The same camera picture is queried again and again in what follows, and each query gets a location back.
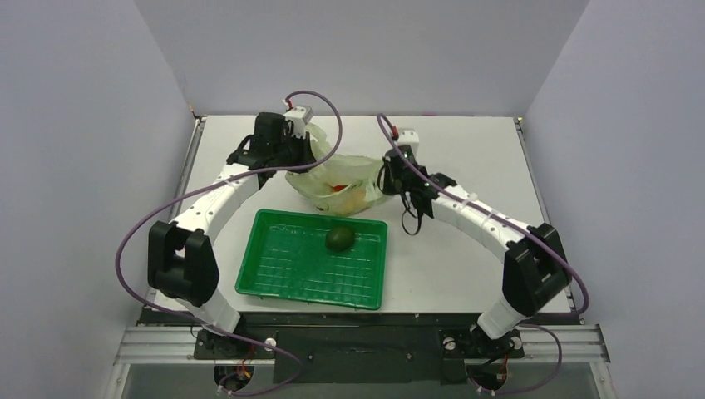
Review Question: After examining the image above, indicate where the green plastic tray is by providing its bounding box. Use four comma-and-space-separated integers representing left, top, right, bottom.
234, 209, 388, 311

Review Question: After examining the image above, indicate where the fake avocado half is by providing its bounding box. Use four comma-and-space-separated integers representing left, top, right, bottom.
324, 226, 356, 252

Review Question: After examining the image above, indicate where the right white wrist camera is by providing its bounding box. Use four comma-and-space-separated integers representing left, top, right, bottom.
392, 127, 420, 157

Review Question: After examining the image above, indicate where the yellow fake fruit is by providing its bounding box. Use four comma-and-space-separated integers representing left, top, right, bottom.
337, 190, 370, 216

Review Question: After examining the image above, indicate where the purple cable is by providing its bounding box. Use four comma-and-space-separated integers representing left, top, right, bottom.
377, 113, 590, 395
114, 91, 343, 397

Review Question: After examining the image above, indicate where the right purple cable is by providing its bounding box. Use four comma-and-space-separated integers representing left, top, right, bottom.
377, 113, 590, 395

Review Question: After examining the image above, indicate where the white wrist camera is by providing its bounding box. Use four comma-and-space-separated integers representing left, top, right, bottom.
283, 106, 313, 139
392, 127, 420, 157

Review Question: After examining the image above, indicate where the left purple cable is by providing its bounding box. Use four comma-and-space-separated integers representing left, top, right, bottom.
114, 91, 343, 397

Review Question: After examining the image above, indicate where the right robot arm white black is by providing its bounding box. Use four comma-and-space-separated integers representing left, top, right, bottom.
378, 145, 572, 358

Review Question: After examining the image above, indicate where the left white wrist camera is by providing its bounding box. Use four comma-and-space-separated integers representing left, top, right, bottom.
283, 106, 313, 139

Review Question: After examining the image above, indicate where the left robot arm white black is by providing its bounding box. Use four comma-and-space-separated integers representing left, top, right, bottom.
147, 106, 316, 357

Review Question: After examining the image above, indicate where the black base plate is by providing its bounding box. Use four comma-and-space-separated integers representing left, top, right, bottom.
137, 310, 579, 384

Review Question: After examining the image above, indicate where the translucent pale green plastic bag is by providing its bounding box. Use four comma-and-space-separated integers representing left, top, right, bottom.
285, 154, 390, 216

